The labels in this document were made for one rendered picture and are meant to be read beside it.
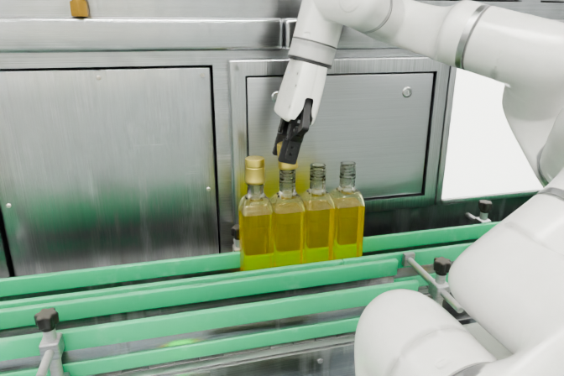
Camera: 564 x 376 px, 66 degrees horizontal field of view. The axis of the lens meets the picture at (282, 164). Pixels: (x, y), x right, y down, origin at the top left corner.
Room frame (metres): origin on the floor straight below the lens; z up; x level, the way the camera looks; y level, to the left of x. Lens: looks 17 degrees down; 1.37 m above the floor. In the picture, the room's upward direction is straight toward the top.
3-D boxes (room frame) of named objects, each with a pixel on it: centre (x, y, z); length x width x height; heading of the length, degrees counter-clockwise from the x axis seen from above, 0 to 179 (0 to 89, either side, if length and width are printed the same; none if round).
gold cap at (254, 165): (0.72, 0.05, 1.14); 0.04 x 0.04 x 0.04
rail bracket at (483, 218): (0.91, -0.45, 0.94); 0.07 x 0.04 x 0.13; 13
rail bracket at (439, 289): (0.66, -0.26, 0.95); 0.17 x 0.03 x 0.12; 13
